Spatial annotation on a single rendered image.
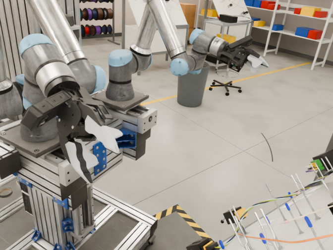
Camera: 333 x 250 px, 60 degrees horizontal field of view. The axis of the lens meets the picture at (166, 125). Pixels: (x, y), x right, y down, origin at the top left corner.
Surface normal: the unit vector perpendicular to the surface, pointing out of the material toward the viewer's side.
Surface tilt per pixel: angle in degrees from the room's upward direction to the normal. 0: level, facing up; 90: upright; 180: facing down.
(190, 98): 94
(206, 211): 0
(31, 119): 85
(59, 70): 25
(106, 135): 45
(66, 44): 50
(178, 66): 90
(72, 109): 67
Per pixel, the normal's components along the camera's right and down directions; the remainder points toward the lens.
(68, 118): -0.54, -0.04
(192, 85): -0.06, 0.52
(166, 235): 0.08, -0.88
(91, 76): 0.67, -0.15
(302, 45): -0.77, 0.25
